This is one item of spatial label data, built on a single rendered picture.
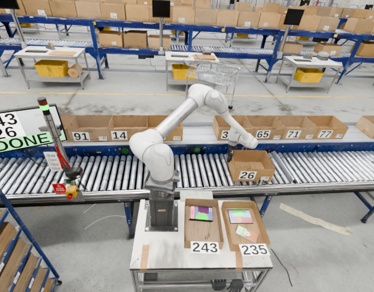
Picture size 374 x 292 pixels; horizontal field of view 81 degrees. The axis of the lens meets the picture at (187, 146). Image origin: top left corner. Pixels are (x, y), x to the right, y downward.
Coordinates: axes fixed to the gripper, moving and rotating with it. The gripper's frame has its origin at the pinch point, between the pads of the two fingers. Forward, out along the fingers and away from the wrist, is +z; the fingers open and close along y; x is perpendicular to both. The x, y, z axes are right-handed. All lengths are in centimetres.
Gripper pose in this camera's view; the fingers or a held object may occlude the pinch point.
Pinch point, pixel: (228, 159)
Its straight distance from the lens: 232.5
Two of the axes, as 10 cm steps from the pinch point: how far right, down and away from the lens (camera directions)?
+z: -0.6, 7.9, 6.1
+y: 1.1, 6.1, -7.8
